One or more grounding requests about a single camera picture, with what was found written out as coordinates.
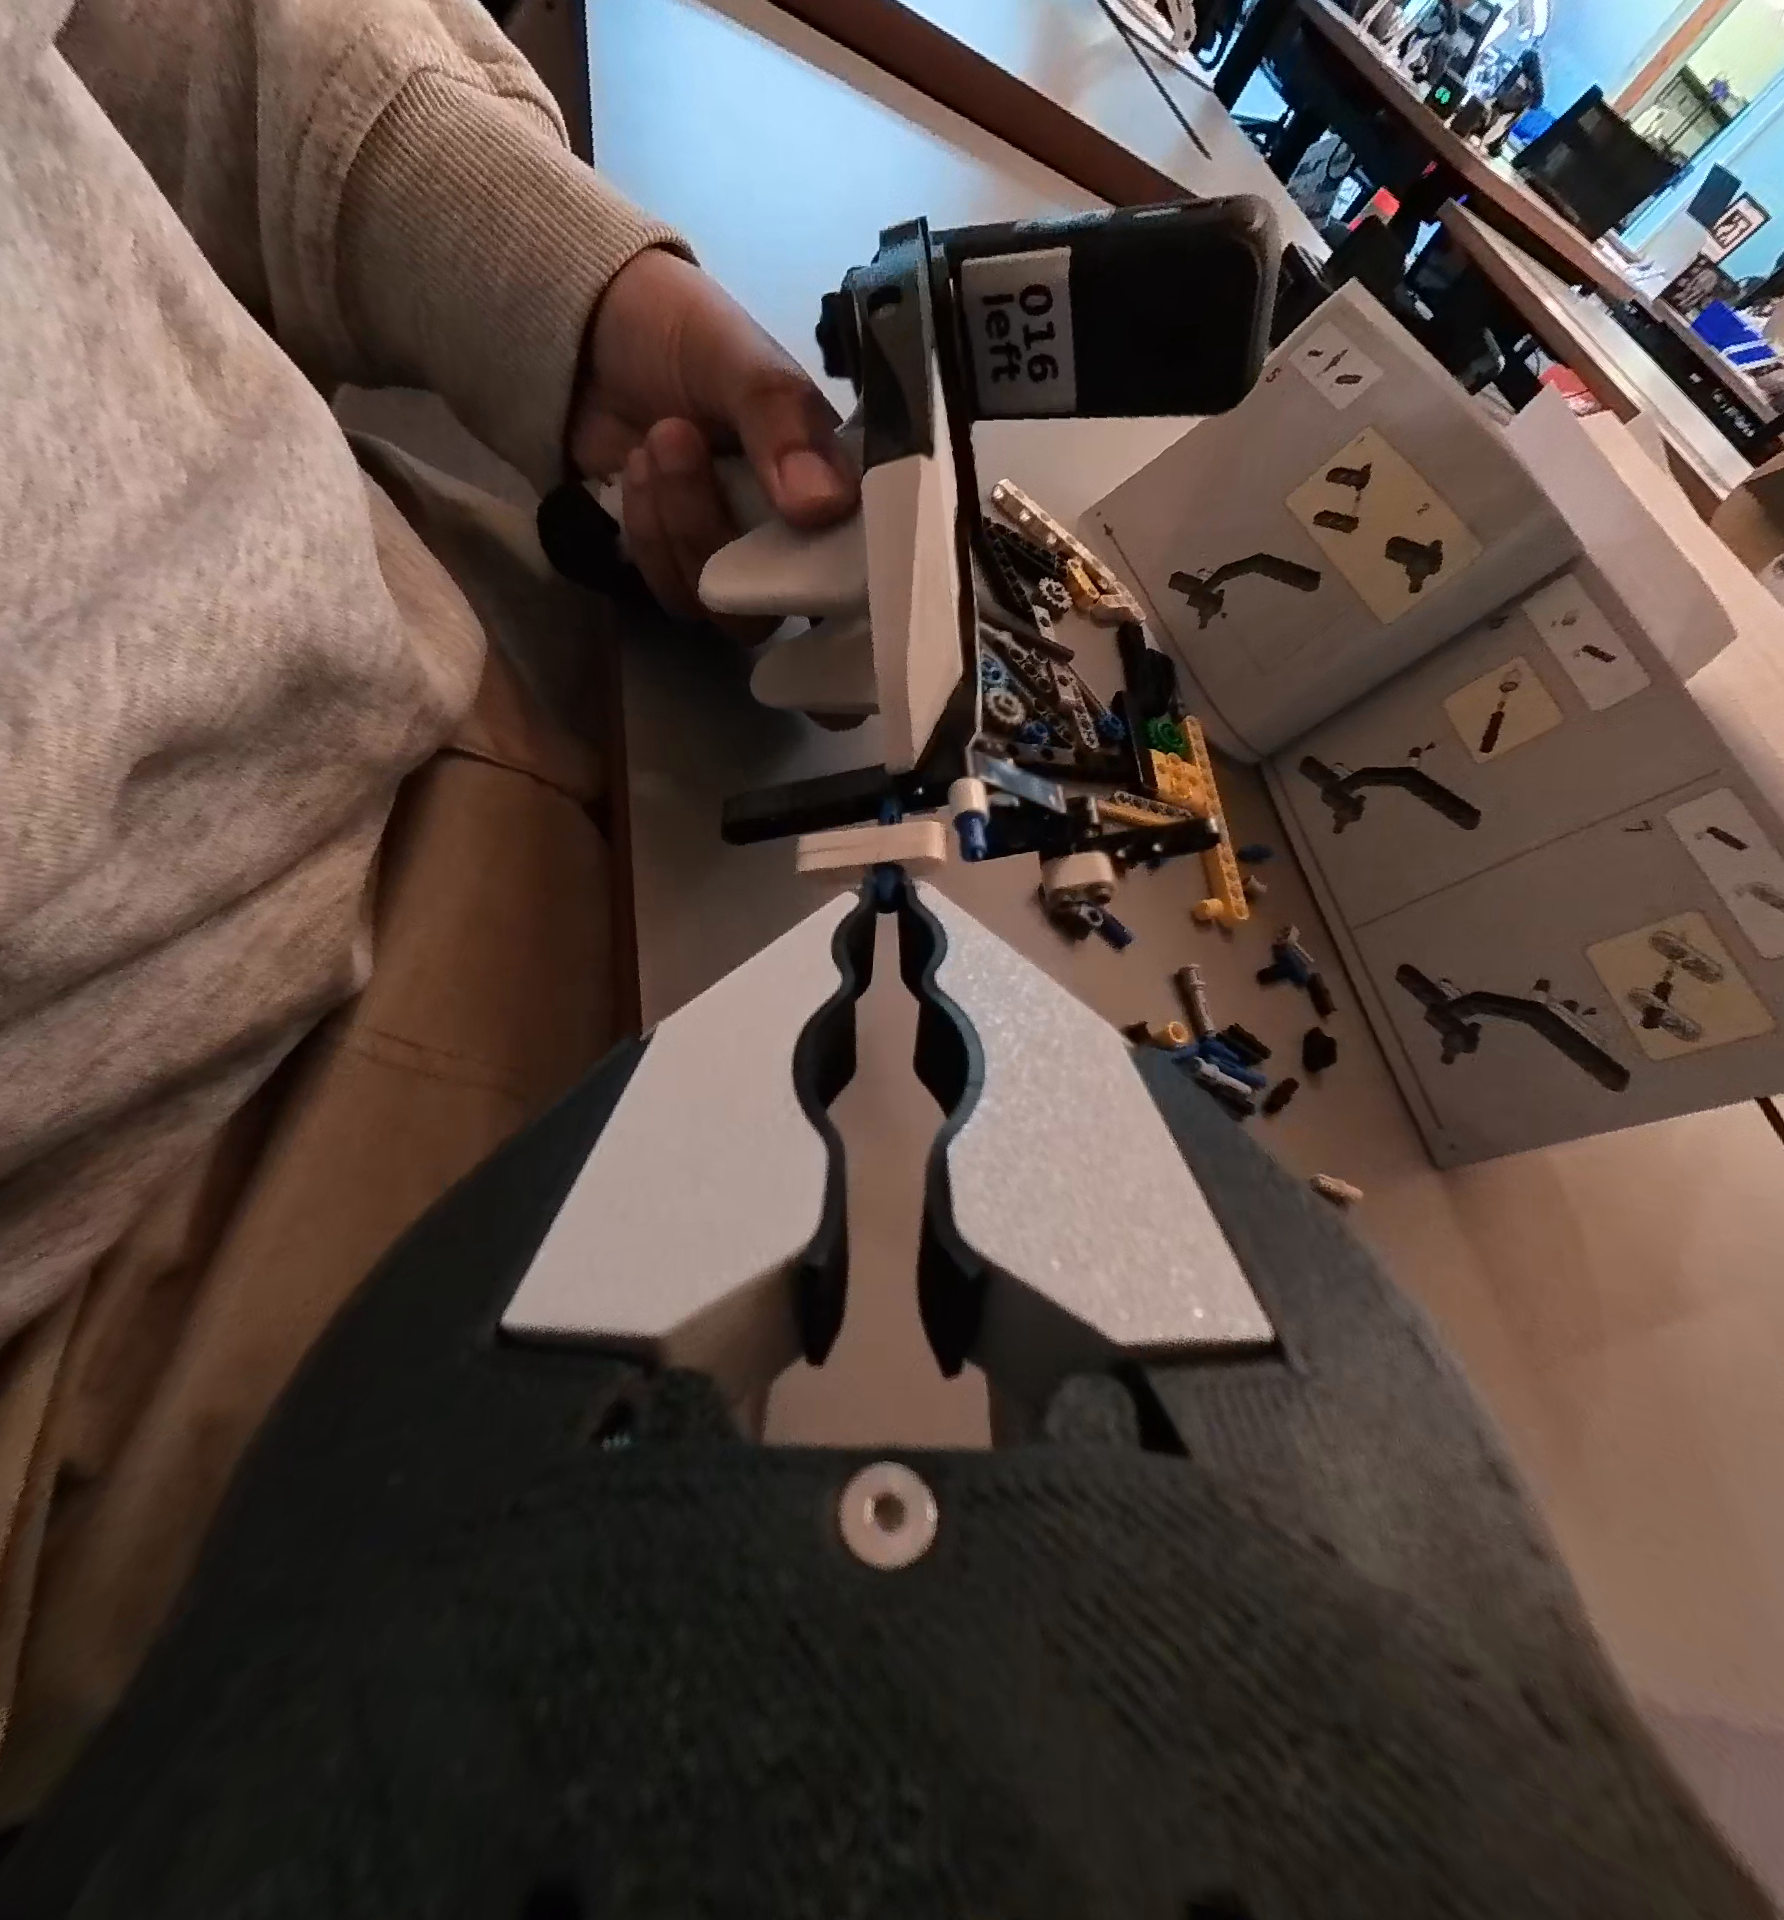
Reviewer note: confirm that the black computer monitor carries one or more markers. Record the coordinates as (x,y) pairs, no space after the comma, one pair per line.
(1590,159)

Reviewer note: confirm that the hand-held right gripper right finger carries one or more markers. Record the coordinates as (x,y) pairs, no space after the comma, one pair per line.
(1086,1184)

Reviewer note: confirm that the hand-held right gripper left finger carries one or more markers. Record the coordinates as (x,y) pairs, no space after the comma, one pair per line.
(683,1170)

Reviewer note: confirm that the blue lego pin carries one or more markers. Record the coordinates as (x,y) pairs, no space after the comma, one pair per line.
(885,896)

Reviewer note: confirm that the background wooden desk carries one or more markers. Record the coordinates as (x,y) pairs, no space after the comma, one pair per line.
(1552,285)

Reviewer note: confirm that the pile of loose lego pieces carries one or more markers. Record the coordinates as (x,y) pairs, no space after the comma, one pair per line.
(1072,690)

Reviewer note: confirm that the lego instruction booklet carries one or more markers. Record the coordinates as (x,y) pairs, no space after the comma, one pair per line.
(1477,841)

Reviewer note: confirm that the black lego beam assembly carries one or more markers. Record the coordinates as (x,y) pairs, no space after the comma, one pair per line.
(802,811)

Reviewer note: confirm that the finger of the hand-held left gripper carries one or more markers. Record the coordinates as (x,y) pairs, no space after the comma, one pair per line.
(915,601)

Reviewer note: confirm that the person's left hand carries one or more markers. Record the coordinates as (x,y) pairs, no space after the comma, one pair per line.
(696,374)

